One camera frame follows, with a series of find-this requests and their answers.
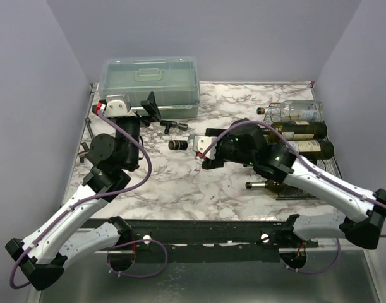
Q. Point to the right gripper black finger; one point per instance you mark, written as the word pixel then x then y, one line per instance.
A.
pixel 213 132
pixel 212 164

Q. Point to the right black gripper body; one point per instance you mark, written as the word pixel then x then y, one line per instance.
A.
pixel 210 147

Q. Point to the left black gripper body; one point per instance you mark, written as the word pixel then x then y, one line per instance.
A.
pixel 132 128

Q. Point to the dark capped bottle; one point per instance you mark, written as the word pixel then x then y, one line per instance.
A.
pixel 184 145

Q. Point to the dark bottle beige label back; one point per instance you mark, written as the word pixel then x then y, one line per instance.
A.
pixel 301 130

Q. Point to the clear glass bottle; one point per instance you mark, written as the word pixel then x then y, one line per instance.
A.
pixel 292 110

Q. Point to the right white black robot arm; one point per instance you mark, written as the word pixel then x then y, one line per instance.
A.
pixel 361 212

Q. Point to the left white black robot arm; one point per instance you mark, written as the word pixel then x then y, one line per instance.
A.
pixel 120 164

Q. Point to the black T-shaped corkscrew tool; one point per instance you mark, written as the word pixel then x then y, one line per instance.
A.
pixel 173 124

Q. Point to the translucent green plastic storage box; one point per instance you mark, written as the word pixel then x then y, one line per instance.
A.
pixel 174 81

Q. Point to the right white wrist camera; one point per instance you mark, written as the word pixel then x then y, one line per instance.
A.
pixel 204 145

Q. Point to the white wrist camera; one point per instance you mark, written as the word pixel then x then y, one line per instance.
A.
pixel 204 145
pixel 114 106

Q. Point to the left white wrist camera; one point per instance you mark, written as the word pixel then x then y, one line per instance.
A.
pixel 114 106

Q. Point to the metal T-shaped bracket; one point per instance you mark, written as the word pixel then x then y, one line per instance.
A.
pixel 88 136

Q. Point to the black wire wine rack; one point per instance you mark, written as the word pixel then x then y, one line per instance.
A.
pixel 327 165

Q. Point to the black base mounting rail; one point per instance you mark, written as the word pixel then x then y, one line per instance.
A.
pixel 187 241

